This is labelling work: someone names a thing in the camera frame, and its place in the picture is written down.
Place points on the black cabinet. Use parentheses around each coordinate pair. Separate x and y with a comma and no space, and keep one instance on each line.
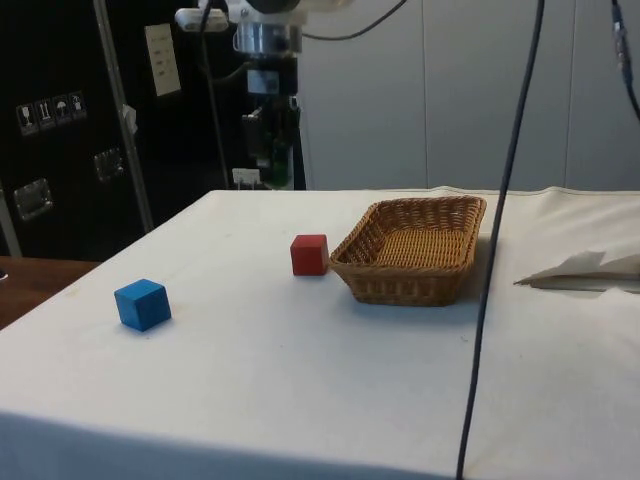
(60,150)

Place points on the red cube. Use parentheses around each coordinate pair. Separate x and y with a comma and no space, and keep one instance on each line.
(309,257)

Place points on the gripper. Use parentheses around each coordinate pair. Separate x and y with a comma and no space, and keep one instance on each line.
(267,45)

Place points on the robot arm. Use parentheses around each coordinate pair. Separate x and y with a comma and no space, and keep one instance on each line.
(320,5)

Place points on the blue cube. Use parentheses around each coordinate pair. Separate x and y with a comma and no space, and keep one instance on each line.
(142,307)

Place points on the wicker basket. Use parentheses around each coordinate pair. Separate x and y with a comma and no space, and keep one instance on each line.
(415,250)

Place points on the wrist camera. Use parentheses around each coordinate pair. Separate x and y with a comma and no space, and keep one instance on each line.
(190,20)

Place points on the pale locker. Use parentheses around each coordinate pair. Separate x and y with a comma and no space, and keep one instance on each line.
(365,110)

